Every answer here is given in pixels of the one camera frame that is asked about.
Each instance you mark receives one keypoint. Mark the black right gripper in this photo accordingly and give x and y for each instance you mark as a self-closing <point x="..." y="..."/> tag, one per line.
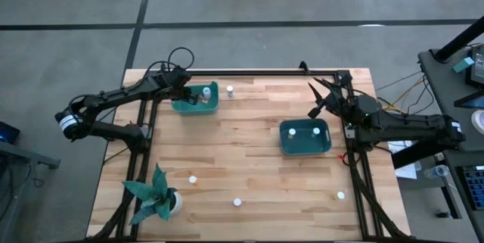
<point x="338" y="95"/>

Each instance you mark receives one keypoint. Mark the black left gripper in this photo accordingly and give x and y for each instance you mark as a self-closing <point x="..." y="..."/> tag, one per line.
<point x="189" y="97"/>

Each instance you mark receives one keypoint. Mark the clear pill bottle white cap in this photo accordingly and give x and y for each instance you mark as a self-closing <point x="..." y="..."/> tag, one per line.
<point x="237" y="201"/>
<point x="292" y="132"/>
<point x="193" y="179"/>
<point x="230" y="91"/>
<point x="206" y="92"/>
<point x="204" y="101"/>
<point x="340" y="195"/>
<point x="316" y="131"/>

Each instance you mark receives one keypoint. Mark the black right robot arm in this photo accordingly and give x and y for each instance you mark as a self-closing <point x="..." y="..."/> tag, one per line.
<point x="408" y="125"/>

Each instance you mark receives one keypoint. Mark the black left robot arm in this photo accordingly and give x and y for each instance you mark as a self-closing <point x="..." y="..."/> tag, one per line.
<point x="113" y="95"/>

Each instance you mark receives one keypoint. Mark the teal plastic bin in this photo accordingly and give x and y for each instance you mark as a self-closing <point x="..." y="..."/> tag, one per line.
<point x="302" y="146"/>
<point x="196" y="110"/>

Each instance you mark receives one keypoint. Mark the small red clip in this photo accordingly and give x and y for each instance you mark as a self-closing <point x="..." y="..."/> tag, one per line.
<point x="342" y="157"/>

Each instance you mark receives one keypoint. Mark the white paper sheet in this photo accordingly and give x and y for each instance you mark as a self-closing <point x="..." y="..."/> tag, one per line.
<point x="401" y="147"/>

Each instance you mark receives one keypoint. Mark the green plant in white pot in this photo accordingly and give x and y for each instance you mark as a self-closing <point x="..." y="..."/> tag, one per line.
<point x="157" y="197"/>

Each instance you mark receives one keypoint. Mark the black support beam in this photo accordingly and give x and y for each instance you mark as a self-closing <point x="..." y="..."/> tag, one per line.
<point x="419" y="154"/>

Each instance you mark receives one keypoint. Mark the clear water bottle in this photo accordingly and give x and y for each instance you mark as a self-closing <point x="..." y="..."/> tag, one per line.
<point x="435" y="172"/>

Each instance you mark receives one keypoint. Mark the small teal box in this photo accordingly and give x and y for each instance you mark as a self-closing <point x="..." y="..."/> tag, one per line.
<point x="463" y="65"/>

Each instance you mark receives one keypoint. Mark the black pole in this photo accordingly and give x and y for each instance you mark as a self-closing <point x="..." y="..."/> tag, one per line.
<point x="461" y="40"/>

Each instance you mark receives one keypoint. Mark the dark tablet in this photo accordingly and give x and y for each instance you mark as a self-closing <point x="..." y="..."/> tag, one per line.
<point x="474" y="101"/>

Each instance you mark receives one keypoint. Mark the dark monitor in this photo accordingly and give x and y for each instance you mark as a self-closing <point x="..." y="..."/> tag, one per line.
<point x="478" y="65"/>

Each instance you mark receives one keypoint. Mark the white tape roll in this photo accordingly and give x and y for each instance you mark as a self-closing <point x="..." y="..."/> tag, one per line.
<point x="477" y="122"/>

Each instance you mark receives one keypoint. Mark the dark gray desk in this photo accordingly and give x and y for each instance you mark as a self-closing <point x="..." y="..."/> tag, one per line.
<point x="457" y="197"/>

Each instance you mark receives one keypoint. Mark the small black floor object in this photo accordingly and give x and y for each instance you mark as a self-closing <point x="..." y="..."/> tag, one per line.
<point x="442" y="214"/>

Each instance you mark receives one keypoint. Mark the gray side table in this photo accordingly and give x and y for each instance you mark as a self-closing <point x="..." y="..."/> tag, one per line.
<point x="22" y="156"/>

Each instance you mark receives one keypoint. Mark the backlit keyboard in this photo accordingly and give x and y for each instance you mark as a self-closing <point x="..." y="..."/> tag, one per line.
<point x="474" y="186"/>

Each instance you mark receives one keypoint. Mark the black device blue light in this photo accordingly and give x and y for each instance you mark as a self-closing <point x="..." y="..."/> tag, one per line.
<point x="7" y="133"/>

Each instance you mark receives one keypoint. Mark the black metal table frame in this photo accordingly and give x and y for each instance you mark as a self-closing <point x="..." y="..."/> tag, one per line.
<point x="246" y="72"/>

